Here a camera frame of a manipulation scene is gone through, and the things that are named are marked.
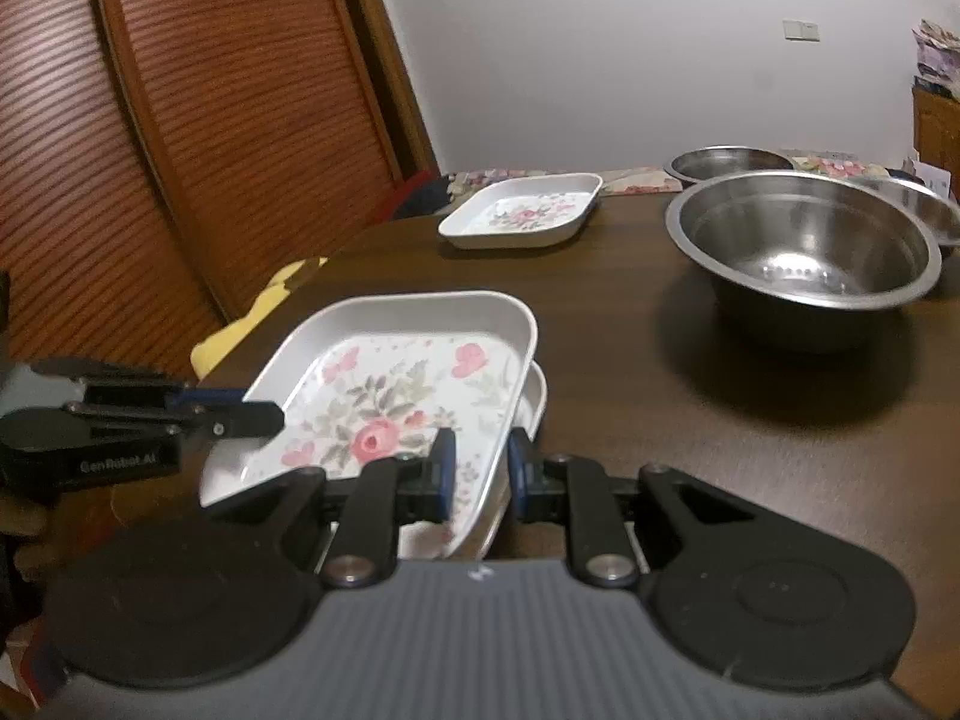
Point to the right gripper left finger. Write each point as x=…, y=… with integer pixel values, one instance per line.
x=410, y=490

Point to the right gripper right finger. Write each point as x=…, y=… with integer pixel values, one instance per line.
x=562, y=489

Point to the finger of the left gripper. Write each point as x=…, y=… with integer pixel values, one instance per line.
x=219, y=419
x=105, y=384

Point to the floral square plate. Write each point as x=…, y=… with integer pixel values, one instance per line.
x=510, y=464
x=377, y=377
x=533, y=212

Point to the small steel bowl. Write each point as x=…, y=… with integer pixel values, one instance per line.
x=704, y=164

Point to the large steel bowl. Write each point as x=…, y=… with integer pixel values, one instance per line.
x=792, y=239

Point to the wooden slatted wardrobe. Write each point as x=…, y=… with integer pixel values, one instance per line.
x=162, y=159

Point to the white paper bag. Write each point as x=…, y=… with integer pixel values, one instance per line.
x=935, y=178

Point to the wooden sideboard cabinet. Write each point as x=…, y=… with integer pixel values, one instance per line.
x=937, y=132

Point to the stack of folded fabrics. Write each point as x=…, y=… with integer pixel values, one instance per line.
x=937, y=58

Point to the white wall switch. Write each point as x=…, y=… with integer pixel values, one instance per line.
x=798, y=31

